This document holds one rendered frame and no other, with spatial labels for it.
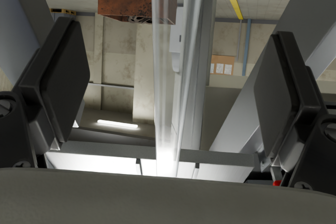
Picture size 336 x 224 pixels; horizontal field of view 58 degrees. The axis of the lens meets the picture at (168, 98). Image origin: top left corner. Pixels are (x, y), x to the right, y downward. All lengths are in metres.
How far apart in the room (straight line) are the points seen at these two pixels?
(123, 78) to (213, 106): 9.82
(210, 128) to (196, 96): 0.17
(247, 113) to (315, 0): 0.15
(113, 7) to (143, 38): 5.84
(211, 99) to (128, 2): 2.68
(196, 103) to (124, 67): 9.91
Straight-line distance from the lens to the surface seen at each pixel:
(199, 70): 0.53
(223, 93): 0.69
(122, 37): 10.43
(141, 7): 3.26
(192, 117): 0.56
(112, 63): 10.61
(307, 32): 0.25
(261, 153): 0.39
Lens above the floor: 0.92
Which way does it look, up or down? 10 degrees up
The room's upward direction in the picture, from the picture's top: 176 degrees counter-clockwise
